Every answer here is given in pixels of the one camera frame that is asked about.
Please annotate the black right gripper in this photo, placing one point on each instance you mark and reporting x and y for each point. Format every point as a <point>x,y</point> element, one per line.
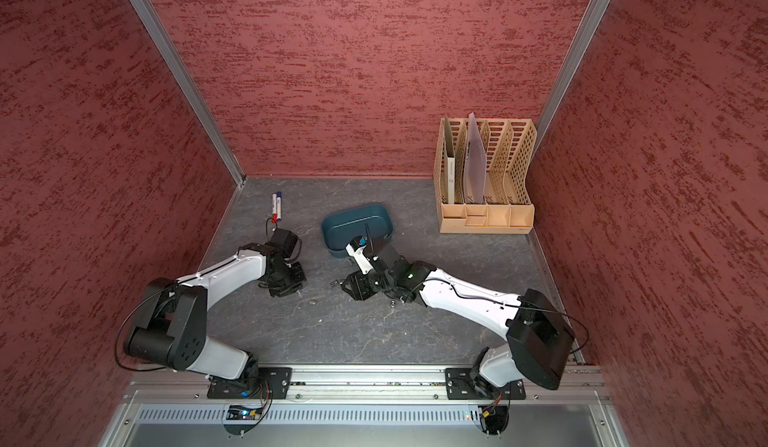
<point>358,283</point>

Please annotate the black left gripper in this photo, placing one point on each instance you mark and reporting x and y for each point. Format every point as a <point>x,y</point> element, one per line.
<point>296,285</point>

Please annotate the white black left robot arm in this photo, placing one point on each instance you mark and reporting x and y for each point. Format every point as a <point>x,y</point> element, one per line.
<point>168,328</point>

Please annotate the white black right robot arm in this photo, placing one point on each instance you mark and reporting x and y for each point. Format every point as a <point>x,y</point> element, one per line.
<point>538,338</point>

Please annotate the teal plastic storage box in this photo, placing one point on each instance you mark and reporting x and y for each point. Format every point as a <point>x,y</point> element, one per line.
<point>339,228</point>

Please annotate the red cap whiteboard marker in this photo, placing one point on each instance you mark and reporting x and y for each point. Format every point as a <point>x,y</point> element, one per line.
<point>272,214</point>

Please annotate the blue cap whiteboard marker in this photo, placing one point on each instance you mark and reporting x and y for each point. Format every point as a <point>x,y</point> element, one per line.
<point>278,207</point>

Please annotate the grey translucent folder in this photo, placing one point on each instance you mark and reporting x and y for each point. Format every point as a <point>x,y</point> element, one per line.
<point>475,164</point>

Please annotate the beige plastic file organizer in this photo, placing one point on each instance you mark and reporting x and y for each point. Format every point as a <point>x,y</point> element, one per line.
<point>507,208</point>

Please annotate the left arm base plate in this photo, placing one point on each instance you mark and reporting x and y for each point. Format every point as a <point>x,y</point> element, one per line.
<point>260,383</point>

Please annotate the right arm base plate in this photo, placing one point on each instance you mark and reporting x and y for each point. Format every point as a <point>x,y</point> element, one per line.
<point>465,384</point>

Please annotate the left aluminium corner post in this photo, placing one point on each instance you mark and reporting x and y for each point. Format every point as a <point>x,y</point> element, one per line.
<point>161,39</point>

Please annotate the aluminium corner post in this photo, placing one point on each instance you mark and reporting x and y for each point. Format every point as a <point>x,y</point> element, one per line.
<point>161,39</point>
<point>580,43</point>

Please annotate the right aluminium corner post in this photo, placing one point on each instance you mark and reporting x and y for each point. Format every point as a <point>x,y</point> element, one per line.
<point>580,43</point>

